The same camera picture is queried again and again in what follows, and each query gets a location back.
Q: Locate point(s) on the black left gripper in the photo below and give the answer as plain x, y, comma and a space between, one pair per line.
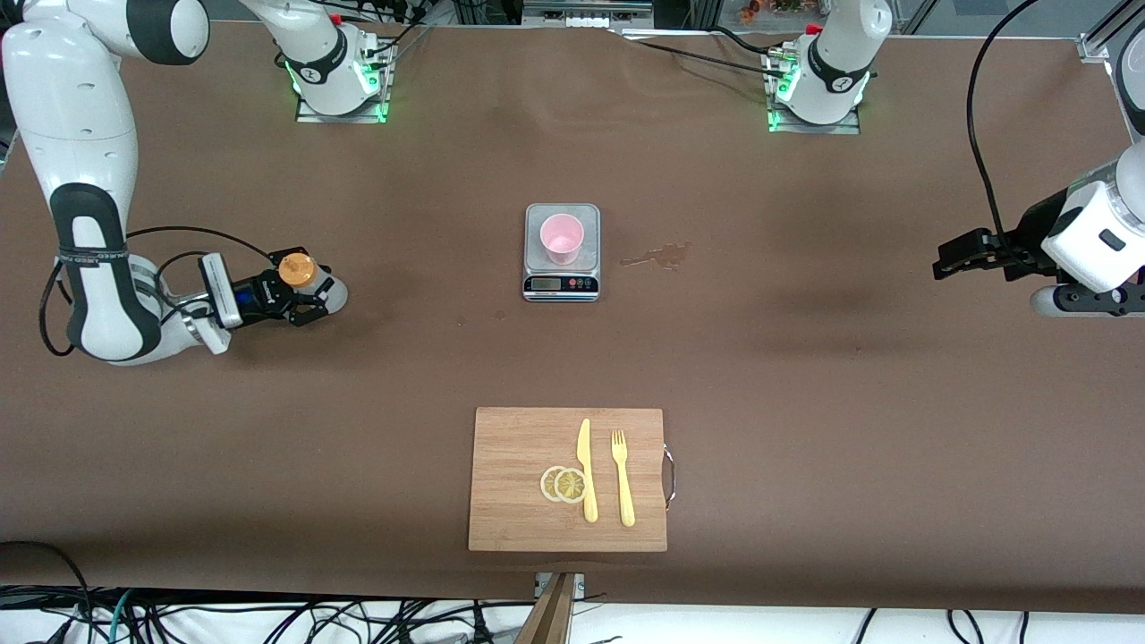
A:
1029, 240

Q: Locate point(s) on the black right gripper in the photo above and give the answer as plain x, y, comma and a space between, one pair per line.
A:
265, 294

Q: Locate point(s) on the translucent sauce bottle orange cap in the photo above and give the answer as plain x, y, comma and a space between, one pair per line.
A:
297, 270

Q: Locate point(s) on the pink plastic cup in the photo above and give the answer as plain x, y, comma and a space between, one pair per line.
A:
562, 237

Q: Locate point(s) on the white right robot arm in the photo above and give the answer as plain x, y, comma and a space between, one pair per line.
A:
80, 116

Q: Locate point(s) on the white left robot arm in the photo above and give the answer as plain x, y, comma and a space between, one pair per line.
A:
1100, 224

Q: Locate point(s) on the silver digital kitchen scale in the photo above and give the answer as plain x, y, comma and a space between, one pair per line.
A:
561, 284

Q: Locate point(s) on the wooden cutting board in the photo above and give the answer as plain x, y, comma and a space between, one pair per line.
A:
510, 483

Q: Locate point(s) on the lemon slice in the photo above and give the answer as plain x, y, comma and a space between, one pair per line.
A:
547, 484
571, 486

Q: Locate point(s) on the yellow plastic knife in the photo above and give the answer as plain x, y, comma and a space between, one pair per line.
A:
588, 492

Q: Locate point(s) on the yellow plastic fork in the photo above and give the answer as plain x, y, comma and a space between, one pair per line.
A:
625, 492

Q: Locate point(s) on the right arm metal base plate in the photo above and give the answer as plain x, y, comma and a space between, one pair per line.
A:
340, 118

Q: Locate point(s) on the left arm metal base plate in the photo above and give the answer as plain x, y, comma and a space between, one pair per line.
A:
814, 129

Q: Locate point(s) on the aluminium frame profile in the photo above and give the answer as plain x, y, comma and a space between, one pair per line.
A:
1096, 43

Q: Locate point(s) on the metal table bracket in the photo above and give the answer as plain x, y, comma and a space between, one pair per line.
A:
580, 586

